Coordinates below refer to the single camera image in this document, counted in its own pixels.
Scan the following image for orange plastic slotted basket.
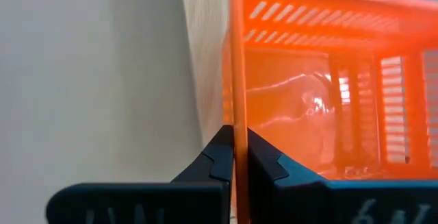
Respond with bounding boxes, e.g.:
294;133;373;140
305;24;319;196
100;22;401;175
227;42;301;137
221;0;438;224

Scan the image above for light wooden shelf board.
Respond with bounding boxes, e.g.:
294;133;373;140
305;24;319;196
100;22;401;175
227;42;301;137
180;0;234;146

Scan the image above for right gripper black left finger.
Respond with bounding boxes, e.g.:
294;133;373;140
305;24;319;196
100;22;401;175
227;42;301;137
46;124;235;224

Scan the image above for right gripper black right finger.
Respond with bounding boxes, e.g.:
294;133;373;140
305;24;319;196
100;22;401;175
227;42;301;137
247;127;438;224

